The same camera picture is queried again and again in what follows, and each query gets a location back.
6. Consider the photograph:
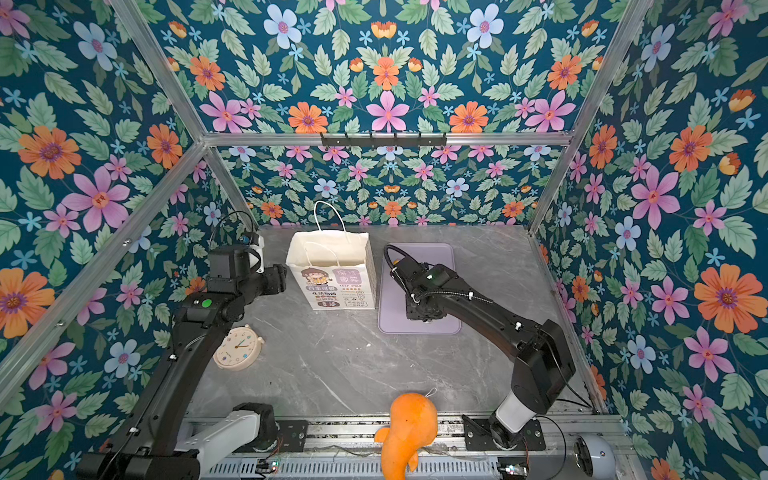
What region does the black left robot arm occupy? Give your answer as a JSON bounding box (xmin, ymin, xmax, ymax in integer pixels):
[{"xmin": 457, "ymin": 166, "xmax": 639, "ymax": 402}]
[{"xmin": 76, "ymin": 244, "xmax": 287, "ymax": 479}]

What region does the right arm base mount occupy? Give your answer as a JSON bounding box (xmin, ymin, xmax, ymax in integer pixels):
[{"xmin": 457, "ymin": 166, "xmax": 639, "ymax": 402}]
[{"xmin": 461, "ymin": 415, "xmax": 546, "ymax": 452}]

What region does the white printed paper bag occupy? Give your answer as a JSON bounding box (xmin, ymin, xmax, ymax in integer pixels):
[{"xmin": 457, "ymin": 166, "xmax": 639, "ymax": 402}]
[{"xmin": 286, "ymin": 201, "xmax": 377, "ymax": 311}]

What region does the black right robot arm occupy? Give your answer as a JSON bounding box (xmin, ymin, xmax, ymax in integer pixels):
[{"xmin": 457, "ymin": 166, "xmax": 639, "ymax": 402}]
[{"xmin": 384, "ymin": 244, "xmax": 576, "ymax": 449}]

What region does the lilac rectangular tray mat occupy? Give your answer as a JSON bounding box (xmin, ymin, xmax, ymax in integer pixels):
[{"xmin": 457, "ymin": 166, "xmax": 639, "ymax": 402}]
[{"xmin": 377, "ymin": 242, "xmax": 463, "ymax": 336}]

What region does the perforated metal cable tray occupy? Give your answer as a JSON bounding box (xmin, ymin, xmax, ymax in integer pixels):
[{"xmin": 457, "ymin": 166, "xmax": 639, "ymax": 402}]
[{"xmin": 201, "ymin": 457, "xmax": 502, "ymax": 479}]

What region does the black hook rail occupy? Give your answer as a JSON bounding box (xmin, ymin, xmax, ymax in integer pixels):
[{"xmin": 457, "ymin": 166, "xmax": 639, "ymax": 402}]
[{"xmin": 320, "ymin": 133, "xmax": 448, "ymax": 148}]

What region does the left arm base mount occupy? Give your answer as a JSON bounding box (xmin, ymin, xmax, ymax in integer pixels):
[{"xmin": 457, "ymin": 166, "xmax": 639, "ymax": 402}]
[{"xmin": 234, "ymin": 419, "xmax": 309, "ymax": 455}]

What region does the orange plush toy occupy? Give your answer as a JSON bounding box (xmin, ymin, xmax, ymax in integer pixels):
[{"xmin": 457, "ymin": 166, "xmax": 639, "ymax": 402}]
[{"xmin": 374, "ymin": 393, "xmax": 438, "ymax": 480}]

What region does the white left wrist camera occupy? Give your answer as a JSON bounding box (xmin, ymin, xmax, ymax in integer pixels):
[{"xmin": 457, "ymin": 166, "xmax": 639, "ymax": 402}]
[{"xmin": 247, "ymin": 233, "xmax": 265, "ymax": 273}]

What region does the round beige analog clock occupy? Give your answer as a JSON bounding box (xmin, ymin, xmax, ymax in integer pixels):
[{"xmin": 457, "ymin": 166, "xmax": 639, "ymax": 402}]
[{"xmin": 213, "ymin": 325, "xmax": 265, "ymax": 371}]

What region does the grey dome device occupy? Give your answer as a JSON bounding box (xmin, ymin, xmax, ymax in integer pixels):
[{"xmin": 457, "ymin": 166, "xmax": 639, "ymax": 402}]
[{"xmin": 574, "ymin": 434, "xmax": 617, "ymax": 480}]

